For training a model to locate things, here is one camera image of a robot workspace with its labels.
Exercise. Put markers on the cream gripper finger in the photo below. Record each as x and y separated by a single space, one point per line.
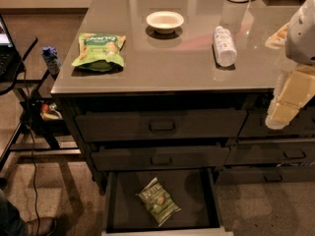
279 115
299 87

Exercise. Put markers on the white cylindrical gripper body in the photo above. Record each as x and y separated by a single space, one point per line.
301 36

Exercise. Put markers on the green jalapeno chip bag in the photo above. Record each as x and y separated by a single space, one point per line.
158 201

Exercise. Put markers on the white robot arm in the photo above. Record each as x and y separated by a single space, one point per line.
299 45

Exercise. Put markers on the top right drawer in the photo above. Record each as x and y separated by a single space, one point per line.
302 125

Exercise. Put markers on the middle right drawer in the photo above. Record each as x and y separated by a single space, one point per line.
272 153

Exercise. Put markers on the bottom right drawer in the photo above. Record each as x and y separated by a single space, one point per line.
249 175

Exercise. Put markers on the middle left drawer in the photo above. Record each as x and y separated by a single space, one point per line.
145 158

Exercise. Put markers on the open bottom drawer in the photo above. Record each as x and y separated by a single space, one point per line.
192 189

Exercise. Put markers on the dark cabinet counter unit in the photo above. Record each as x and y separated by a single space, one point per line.
177 71

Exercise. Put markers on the light green snack bag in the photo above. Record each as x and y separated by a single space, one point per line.
99 51

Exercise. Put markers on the top left drawer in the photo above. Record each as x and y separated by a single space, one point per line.
160 125

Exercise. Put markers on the white plastic bottle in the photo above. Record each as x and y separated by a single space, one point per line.
224 47

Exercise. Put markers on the white paper bowl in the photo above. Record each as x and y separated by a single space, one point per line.
165 22

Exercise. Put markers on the colourful items under desk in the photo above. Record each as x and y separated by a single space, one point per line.
50 112

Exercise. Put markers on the blue cap water bottle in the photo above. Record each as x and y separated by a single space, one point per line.
51 58

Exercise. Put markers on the black side desk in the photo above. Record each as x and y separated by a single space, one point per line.
33 133

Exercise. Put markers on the brown leather shoe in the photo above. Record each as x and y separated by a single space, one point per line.
44 226

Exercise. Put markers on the black laptop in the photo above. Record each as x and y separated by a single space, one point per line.
9 55

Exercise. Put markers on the blue jeans leg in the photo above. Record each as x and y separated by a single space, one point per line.
11 223

